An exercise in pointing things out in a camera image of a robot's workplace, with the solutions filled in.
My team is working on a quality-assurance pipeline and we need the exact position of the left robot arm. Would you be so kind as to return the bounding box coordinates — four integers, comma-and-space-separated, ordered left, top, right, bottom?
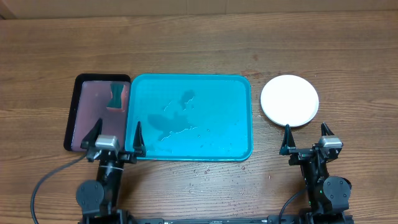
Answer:
76, 118, 146, 224

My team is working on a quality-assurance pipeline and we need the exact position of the black tray with soapy water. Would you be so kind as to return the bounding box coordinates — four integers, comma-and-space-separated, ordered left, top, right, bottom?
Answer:
63, 73, 131, 152

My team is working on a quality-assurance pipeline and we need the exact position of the white plate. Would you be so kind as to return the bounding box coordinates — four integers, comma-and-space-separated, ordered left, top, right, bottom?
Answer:
260, 75, 320, 127

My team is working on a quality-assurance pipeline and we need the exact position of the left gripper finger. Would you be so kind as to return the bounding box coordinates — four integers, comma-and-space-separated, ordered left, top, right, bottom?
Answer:
80, 118, 103, 149
133, 121, 146, 157

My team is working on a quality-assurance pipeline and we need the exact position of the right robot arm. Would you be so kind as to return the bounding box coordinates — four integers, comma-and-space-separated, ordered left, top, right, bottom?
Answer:
276, 123, 354, 224

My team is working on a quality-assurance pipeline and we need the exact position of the green and orange sponge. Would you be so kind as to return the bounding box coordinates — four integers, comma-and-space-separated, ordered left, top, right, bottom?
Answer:
107, 83, 124, 111

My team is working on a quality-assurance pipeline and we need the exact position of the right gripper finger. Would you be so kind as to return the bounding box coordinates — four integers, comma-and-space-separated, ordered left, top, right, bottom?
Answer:
321, 122, 334, 136
279, 124, 296, 156

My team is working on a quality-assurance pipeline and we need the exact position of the teal plastic serving tray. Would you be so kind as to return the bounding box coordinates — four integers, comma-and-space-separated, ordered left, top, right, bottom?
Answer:
124, 74, 253, 162

